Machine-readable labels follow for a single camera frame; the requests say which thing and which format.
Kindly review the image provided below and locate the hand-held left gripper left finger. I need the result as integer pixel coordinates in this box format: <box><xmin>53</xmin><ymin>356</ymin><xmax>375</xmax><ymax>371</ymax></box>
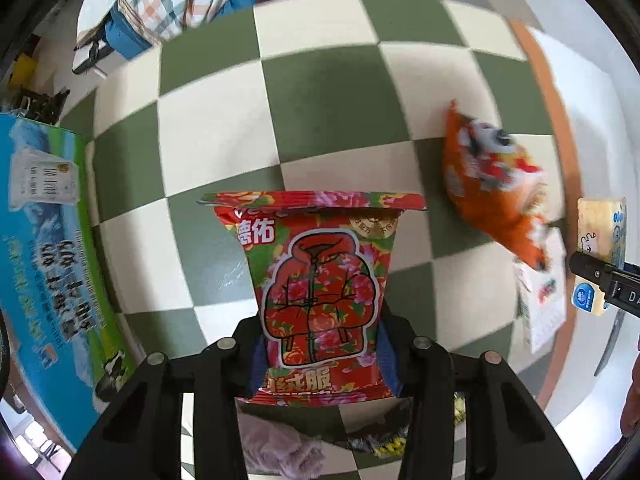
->
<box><xmin>64</xmin><ymin>312</ymin><xmax>267</xmax><ymax>480</ymax></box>

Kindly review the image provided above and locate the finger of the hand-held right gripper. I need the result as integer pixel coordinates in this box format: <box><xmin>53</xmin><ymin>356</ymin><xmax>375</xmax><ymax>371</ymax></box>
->
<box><xmin>569</xmin><ymin>252</ymin><xmax>617</xmax><ymax>287</ymax></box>

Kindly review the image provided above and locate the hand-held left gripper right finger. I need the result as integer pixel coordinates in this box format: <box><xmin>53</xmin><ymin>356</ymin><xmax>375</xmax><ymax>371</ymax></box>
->
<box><xmin>380</xmin><ymin>310</ymin><xmax>584</xmax><ymax>480</ymax></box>

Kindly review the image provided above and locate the yellow snack packet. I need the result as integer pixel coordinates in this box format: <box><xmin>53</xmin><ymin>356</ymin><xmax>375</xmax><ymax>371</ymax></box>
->
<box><xmin>571</xmin><ymin>197</ymin><xmax>629</xmax><ymax>317</ymax></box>

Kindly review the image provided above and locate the red floral snack packet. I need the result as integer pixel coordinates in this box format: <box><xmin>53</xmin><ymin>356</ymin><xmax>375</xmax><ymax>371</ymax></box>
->
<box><xmin>197</xmin><ymin>190</ymin><xmax>429</xmax><ymax>407</ymax></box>

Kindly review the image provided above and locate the person's right forearm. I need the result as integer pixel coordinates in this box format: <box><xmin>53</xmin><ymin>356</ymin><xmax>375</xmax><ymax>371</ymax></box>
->
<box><xmin>620</xmin><ymin>358</ymin><xmax>640</xmax><ymax>432</ymax></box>

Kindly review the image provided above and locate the white flat packet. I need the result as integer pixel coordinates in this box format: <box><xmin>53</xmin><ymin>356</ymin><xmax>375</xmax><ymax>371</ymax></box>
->
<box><xmin>513</xmin><ymin>225</ymin><xmax>568</xmax><ymax>354</ymax></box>

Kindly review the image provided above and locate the yellow black packet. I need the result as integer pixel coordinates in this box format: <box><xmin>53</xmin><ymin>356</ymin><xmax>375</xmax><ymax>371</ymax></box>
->
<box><xmin>345</xmin><ymin>395</ymin><xmax>471</xmax><ymax>459</ymax></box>

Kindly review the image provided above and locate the pink fluffy cloth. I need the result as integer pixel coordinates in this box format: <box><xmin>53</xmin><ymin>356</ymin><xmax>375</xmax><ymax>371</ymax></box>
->
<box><xmin>237</xmin><ymin>414</ymin><xmax>337</xmax><ymax>480</ymax></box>

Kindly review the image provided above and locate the orange snack packet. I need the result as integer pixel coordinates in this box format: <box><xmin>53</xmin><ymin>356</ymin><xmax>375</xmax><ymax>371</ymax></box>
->
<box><xmin>442</xmin><ymin>100</ymin><xmax>551</xmax><ymax>272</ymax></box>

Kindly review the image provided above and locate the blue green printed carton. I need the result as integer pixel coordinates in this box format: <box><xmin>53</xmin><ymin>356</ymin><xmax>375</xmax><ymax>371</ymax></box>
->
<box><xmin>0</xmin><ymin>113</ymin><xmax>141</xmax><ymax>454</ymax></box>

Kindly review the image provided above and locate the green white checkered mat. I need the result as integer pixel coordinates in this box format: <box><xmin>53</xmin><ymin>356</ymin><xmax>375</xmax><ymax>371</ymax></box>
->
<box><xmin>88</xmin><ymin>0</ymin><xmax>566</xmax><ymax>480</ymax></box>

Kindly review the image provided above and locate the black metal stand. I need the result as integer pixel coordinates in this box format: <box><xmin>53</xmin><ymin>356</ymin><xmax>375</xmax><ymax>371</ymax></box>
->
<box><xmin>72</xmin><ymin>35</ymin><xmax>114</xmax><ymax>80</ymax></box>

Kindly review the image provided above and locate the person in plaid shirt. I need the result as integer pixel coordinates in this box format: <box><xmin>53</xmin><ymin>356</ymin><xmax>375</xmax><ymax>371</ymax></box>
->
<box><xmin>104</xmin><ymin>0</ymin><xmax>281</xmax><ymax>61</ymax></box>

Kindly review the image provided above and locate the yellow container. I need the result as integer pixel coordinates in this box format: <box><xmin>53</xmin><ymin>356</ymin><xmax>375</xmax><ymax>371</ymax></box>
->
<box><xmin>9</xmin><ymin>53</ymin><xmax>36</xmax><ymax>86</ymax></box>

